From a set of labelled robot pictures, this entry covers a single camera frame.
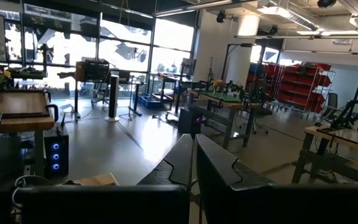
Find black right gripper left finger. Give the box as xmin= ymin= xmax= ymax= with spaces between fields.
xmin=137 ymin=134 xmax=194 ymax=188

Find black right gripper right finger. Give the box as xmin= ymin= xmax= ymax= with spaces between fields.
xmin=195 ymin=134 xmax=275 ymax=224

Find black computer tower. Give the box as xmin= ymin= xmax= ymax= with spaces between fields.
xmin=178 ymin=107 xmax=203 ymax=138

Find blue plastic crate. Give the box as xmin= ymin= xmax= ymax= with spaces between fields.
xmin=137 ymin=93 xmax=163 ymax=110

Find workbench with green mat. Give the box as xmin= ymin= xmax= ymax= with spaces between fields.
xmin=187 ymin=88 xmax=262 ymax=149

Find black office chair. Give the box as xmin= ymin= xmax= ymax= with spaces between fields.
xmin=253 ymin=90 xmax=276 ymax=134

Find light wood board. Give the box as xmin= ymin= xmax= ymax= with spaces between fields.
xmin=68 ymin=172 xmax=120 ymax=187

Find yellow flower bunch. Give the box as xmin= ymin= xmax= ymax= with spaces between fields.
xmin=211 ymin=78 xmax=226 ymax=93

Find white tower fan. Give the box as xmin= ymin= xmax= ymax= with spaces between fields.
xmin=104 ymin=74 xmax=120 ymax=123

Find red storage rack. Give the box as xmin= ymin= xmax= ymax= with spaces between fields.
xmin=275 ymin=63 xmax=333 ymax=114
xmin=249 ymin=62 xmax=279 ymax=100

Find black equipment cart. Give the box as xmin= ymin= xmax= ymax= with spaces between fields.
xmin=75 ymin=58 xmax=111 ymax=121

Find computer tower blue lights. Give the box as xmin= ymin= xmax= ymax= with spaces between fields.
xmin=44 ymin=123 xmax=70 ymax=179

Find white round column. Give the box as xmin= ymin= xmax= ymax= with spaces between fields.
xmin=225 ymin=14 xmax=260 ymax=88

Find wooden workbench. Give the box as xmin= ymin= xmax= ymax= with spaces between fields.
xmin=292 ymin=124 xmax=358 ymax=184
xmin=0 ymin=90 xmax=58 ymax=178

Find grey office chair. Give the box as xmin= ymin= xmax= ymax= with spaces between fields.
xmin=320 ymin=92 xmax=338 ymax=122

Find overhead light bar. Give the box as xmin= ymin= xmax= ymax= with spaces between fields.
xmin=234 ymin=30 xmax=358 ymax=40

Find black metal frame stand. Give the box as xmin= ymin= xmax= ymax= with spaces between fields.
xmin=221 ymin=42 xmax=254 ymax=82

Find white cable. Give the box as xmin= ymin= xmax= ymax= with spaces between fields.
xmin=11 ymin=174 xmax=45 ymax=208

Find wooden tray black handles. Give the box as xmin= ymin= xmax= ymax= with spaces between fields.
xmin=0 ymin=89 xmax=60 ymax=122

